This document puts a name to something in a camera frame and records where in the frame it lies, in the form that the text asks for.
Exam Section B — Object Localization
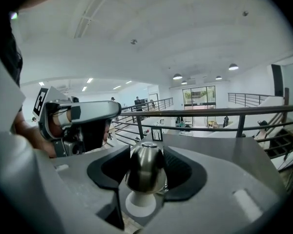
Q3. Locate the person's left forearm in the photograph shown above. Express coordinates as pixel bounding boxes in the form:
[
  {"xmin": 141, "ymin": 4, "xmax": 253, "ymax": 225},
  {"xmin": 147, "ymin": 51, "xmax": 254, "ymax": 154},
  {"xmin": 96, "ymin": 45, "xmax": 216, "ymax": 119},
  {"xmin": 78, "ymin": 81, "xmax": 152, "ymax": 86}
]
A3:
[{"xmin": 14, "ymin": 110, "xmax": 57, "ymax": 158}]

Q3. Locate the black metal railing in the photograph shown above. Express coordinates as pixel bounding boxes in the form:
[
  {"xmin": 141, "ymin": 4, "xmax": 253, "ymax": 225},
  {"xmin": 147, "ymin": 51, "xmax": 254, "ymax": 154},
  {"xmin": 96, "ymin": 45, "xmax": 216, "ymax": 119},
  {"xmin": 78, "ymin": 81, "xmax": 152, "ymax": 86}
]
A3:
[
  {"xmin": 111, "ymin": 105, "xmax": 293, "ymax": 160},
  {"xmin": 228, "ymin": 93, "xmax": 275, "ymax": 107},
  {"xmin": 122, "ymin": 97, "xmax": 174, "ymax": 112}
]

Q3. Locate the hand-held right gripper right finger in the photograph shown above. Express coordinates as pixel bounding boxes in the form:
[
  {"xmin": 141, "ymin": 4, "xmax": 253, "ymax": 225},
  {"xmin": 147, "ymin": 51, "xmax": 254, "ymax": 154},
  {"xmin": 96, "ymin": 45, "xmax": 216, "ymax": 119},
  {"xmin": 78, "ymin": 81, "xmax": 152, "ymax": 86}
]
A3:
[{"xmin": 136, "ymin": 146, "xmax": 288, "ymax": 234}]

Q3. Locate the person's black clothing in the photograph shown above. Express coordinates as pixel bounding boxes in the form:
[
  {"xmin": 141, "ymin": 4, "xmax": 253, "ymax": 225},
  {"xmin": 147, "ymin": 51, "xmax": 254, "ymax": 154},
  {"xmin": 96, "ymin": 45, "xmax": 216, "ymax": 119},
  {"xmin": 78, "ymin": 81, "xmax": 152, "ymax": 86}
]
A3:
[{"xmin": 0, "ymin": 13, "xmax": 24, "ymax": 87}]

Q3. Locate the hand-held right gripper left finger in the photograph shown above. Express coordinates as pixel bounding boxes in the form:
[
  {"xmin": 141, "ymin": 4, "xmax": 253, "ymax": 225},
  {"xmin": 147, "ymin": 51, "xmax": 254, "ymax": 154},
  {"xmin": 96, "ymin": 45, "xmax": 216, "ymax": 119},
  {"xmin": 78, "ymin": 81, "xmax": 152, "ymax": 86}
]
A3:
[{"xmin": 34, "ymin": 144, "xmax": 131, "ymax": 230}]

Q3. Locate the glass entrance door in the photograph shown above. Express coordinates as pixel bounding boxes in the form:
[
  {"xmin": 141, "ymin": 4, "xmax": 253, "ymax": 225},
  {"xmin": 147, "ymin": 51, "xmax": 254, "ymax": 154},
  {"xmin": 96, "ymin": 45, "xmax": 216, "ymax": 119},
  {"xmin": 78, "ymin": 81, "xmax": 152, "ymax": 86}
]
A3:
[{"xmin": 182, "ymin": 86, "xmax": 216, "ymax": 128}]

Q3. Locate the person's left hand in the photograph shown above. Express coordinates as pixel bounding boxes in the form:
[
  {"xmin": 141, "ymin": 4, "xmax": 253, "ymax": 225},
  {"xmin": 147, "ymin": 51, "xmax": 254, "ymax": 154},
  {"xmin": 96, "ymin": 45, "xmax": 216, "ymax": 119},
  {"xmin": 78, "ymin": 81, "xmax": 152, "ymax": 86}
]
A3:
[{"xmin": 50, "ymin": 111, "xmax": 72, "ymax": 137}]

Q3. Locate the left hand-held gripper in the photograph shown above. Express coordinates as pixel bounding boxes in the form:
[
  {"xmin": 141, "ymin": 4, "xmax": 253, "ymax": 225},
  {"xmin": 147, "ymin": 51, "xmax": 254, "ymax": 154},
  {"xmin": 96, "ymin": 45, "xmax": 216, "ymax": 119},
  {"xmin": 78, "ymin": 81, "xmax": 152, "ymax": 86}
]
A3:
[{"xmin": 32, "ymin": 86, "xmax": 122, "ymax": 158}]

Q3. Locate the dark grey table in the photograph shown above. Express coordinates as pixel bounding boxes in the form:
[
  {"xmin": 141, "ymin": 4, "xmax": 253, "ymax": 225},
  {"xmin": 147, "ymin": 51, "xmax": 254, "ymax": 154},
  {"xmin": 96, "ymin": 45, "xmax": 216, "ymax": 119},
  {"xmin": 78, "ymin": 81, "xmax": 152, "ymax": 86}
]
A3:
[{"xmin": 130, "ymin": 130, "xmax": 279, "ymax": 173}]

